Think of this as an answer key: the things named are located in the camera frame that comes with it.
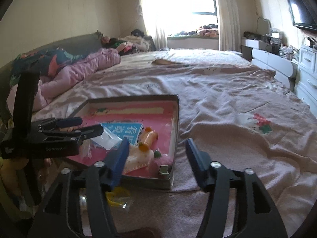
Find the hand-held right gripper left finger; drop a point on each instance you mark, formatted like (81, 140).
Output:
(120, 159)

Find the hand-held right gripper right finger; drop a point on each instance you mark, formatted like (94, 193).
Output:
(195, 163)

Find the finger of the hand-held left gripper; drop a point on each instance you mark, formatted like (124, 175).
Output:
(71, 121)
(91, 130)

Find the small clear plastic bag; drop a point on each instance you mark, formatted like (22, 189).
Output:
(109, 140)

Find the metal clip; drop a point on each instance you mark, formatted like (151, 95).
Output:
(164, 170)

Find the pink fluffy hair accessory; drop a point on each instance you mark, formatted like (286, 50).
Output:
(161, 163)

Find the yellow packet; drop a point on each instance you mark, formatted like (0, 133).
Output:
(119, 194)

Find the orange ribbed hair clip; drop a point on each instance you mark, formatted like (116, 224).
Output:
(148, 137)

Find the shallow cardboard box pink lining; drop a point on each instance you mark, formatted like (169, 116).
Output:
(164, 119)

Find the person's left hand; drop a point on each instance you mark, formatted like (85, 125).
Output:
(45, 165)

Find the blue printed card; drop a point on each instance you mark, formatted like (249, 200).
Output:
(128, 131)

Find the dark floral quilt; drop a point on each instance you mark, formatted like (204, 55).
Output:
(57, 62)

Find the pink quilt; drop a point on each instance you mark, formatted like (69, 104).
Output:
(94, 59)

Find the bed with pink sheet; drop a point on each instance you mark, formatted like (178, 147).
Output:
(223, 91)

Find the grey headboard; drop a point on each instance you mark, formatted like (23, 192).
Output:
(62, 42)

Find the pile of clothes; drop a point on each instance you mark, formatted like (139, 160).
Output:
(128, 43)

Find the small tan cloth item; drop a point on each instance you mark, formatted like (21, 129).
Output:
(161, 61)

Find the white sheer curtain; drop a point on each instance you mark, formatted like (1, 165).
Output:
(153, 24)
(226, 17)

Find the white dressing table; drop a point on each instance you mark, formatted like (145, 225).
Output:
(270, 59)

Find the windowsill clutter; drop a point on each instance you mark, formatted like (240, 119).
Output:
(200, 31)

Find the white drawer cabinet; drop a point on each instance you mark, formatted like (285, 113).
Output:
(308, 79)

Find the heart-shaped mirror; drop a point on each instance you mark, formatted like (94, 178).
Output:
(262, 27)

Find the window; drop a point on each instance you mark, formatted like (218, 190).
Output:
(188, 2)

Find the black set-top box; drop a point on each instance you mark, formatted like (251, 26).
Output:
(310, 42)

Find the black wall television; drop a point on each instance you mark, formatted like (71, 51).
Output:
(301, 11)

